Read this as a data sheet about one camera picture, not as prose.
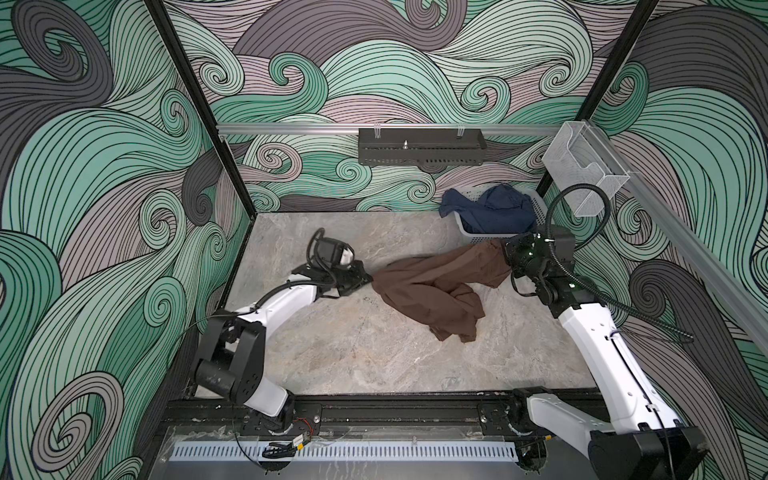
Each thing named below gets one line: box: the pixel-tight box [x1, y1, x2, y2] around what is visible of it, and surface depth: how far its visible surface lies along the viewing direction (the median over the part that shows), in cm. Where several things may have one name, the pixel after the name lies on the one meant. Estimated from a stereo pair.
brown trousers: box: [371, 239, 511, 343], surface depth 87 cm
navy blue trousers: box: [439, 184, 537, 233], surface depth 116 cm
